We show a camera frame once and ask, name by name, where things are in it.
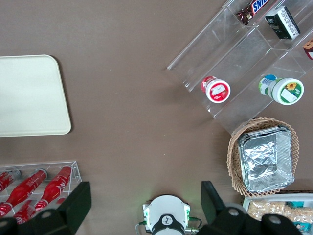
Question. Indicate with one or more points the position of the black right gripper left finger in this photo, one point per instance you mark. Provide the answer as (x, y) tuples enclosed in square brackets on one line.
[(78, 200)]

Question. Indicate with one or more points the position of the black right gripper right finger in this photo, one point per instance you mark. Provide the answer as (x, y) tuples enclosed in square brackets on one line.
[(210, 200)]

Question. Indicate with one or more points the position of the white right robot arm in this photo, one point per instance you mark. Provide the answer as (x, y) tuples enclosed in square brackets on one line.
[(166, 205)]

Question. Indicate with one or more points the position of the white snack tray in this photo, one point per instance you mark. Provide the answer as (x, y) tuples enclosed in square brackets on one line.
[(245, 204)]

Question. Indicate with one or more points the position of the light tan wicker basket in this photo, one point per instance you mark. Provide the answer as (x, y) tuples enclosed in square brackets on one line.
[(233, 156)]

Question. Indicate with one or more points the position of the cream plastic tray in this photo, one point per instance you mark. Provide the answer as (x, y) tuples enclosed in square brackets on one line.
[(29, 98)]

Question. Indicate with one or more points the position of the red cola bottle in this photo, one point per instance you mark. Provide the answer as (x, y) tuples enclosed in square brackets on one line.
[(24, 213), (55, 188), (5, 182), (27, 188)]

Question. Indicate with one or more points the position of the clear acrylic bottle rack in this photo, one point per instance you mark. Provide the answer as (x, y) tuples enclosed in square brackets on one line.
[(75, 171)]

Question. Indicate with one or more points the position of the clear bag of puffed snacks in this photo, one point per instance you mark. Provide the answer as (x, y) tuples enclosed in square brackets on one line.
[(264, 209), (300, 213)]

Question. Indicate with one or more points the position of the aluminium foil container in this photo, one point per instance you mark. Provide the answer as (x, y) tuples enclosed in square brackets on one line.
[(264, 159)]

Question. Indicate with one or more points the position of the teal snack box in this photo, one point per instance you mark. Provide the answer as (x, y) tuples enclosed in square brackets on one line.
[(302, 226), (296, 204)]

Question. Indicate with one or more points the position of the red lidded yogurt cup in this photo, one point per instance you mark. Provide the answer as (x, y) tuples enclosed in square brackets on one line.
[(217, 90)]

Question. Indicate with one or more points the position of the green lidded yogurt cup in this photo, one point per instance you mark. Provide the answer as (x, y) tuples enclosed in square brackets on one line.
[(288, 91)]

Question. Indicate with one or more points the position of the clear acrylic stepped shelf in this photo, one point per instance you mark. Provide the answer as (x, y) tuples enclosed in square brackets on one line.
[(220, 49)]

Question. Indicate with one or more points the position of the red cookie box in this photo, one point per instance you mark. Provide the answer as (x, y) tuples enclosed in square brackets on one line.
[(309, 50)]

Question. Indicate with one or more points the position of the black small carton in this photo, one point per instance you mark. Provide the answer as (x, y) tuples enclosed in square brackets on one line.
[(281, 24)]

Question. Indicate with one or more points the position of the brown Snickers bar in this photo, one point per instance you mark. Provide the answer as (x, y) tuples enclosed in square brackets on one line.
[(259, 5)]

